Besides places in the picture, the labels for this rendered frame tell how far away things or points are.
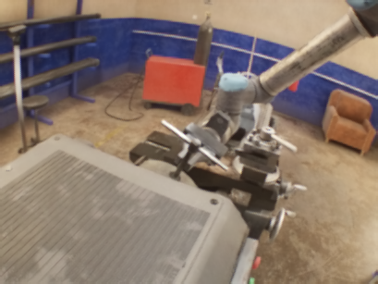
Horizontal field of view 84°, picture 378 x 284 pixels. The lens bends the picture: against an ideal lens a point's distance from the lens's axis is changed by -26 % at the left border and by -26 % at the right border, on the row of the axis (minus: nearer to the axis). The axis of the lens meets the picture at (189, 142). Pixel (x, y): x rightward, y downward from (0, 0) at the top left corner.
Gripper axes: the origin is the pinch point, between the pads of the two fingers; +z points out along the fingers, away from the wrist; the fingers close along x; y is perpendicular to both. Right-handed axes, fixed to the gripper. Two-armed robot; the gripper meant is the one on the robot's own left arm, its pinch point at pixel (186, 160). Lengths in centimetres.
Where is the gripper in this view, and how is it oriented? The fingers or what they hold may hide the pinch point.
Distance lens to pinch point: 72.3
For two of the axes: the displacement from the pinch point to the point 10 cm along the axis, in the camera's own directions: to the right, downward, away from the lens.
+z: -4.5, 3.8, -8.1
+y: -4.2, 7.1, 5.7
